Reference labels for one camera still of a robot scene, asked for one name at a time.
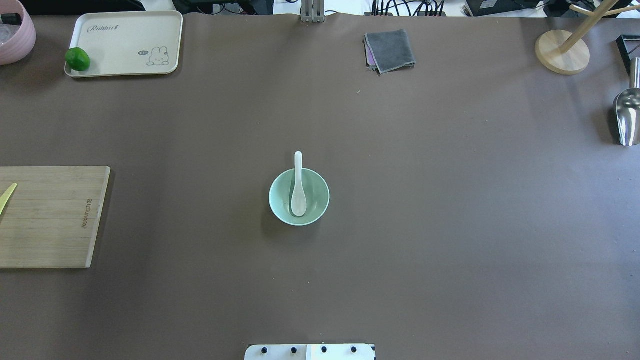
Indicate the aluminium frame post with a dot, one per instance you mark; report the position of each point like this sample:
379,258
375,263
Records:
312,11

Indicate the pink bowl of ice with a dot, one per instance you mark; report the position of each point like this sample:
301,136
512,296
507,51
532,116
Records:
22,39

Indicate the green bowl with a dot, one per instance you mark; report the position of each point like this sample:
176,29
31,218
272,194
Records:
317,194

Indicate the black tray with wood inlay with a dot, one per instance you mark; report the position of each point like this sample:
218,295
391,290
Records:
628,47

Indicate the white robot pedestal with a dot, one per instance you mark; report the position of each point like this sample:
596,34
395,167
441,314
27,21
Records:
319,351

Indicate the wooden stand with round base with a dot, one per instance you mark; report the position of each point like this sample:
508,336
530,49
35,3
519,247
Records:
564,52

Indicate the bamboo cutting board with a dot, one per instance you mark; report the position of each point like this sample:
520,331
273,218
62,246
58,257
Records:
53,217

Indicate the yellow plastic knife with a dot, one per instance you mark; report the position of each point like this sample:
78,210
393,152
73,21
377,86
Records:
4,199

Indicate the grey folded cloth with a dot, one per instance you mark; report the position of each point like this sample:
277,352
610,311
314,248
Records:
388,51

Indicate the green lime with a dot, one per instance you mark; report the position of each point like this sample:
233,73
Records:
77,59

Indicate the white spoon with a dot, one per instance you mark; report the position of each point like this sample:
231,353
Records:
298,196

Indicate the beige rabbit tray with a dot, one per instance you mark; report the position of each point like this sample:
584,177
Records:
128,43

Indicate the steel scoop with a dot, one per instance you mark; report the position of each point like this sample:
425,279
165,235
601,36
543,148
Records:
627,108

